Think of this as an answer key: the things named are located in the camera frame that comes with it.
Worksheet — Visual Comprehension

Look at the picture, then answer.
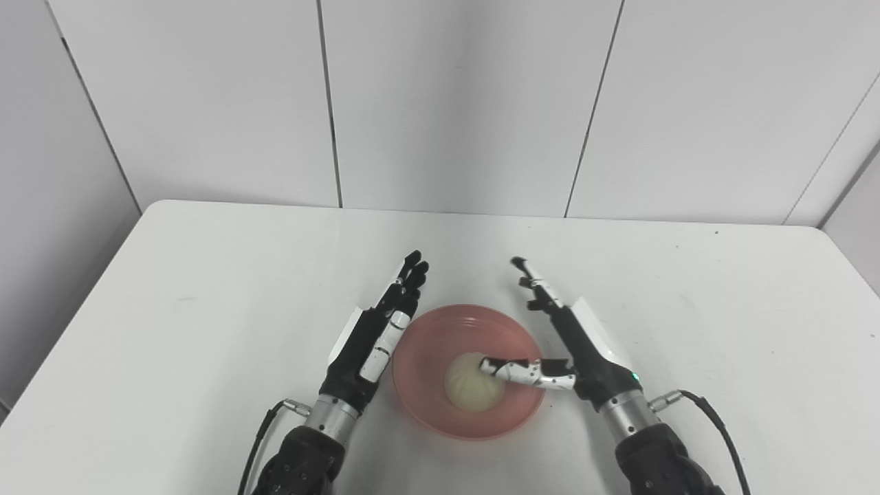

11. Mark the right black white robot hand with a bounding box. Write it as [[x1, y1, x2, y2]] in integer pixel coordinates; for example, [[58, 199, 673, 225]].
[[478, 256, 644, 414]]

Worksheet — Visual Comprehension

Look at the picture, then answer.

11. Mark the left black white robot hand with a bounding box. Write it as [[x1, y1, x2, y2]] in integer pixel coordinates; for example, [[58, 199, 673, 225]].
[[319, 250, 430, 415]]

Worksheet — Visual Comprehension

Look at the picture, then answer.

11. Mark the pink round plate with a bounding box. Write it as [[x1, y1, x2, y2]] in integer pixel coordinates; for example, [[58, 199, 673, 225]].
[[392, 305, 546, 441]]

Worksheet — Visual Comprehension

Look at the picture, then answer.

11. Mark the cream steamed bun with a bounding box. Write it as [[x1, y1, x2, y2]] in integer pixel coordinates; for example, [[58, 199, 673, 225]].
[[444, 352, 507, 413]]

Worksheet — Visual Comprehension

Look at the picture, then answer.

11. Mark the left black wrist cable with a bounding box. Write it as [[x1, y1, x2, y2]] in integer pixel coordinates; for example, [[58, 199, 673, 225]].
[[236, 398, 311, 495]]

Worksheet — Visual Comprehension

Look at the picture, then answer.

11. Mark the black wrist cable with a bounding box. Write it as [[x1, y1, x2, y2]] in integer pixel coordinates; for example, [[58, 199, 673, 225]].
[[236, 398, 311, 495], [649, 388, 752, 495]]

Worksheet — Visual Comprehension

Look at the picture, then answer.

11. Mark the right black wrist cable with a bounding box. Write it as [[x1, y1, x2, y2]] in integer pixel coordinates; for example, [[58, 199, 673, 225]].
[[649, 388, 752, 495]]

